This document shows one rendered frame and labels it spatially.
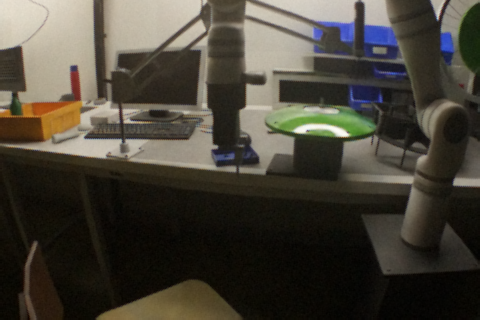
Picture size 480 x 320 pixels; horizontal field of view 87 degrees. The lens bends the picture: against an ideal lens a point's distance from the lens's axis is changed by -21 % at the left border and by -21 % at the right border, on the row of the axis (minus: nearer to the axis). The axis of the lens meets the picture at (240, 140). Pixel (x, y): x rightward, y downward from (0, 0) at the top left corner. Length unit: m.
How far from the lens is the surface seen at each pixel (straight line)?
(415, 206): 0.72
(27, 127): 1.44
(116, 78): 1.01
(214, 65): 0.57
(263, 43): 1.77
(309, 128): 0.76
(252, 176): 0.89
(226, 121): 0.59
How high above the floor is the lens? 1.27
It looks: 18 degrees down
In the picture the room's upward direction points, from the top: straight up
